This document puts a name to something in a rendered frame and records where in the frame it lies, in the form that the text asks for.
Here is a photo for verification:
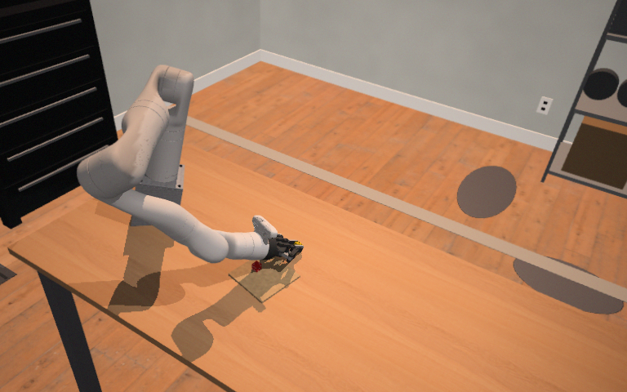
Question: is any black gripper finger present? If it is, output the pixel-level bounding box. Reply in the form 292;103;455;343
278;242;304;263
276;234;298;245

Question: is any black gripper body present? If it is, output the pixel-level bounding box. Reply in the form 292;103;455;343
262;238;287;260

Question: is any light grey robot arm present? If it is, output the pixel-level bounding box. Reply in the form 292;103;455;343
77;65;278;264

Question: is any tan flat mat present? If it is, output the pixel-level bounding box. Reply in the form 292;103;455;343
229;256;300;303

